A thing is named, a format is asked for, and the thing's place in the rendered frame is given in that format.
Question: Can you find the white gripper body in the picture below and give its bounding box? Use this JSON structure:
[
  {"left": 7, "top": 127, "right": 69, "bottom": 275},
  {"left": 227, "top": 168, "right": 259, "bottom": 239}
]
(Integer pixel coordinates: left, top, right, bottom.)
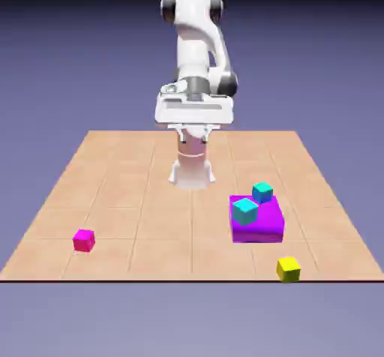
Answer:
[{"left": 154, "top": 91, "right": 235, "bottom": 131}]

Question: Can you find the large purple box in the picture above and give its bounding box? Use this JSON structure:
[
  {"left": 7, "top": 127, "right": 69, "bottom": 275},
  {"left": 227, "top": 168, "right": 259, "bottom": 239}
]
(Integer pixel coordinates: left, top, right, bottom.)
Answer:
[{"left": 229, "top": 194, "right": 286, "bottom": 245}]

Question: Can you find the small pink cube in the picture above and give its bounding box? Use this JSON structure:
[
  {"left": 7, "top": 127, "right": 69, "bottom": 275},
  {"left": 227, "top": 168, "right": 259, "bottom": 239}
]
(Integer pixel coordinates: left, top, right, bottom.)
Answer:
[{"left": 72, "top": 228, "right": 96, "bottom": 254}]

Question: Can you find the small cyan cube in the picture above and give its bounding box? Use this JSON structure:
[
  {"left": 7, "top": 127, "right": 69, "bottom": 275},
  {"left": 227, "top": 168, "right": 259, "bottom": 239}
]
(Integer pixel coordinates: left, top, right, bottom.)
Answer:
[
  {"left": 232, "top": 197, "right": 260, "bottom": 227},
  {"left": 251, "top": 181, "right": 275, "bottom": 205}
]

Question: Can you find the small yellow cube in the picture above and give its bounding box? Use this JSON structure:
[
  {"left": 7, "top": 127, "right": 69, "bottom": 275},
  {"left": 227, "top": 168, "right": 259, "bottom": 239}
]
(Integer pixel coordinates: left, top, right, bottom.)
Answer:
[{"left": 275, "top": 256, "right": 302, "bottom": 284}]

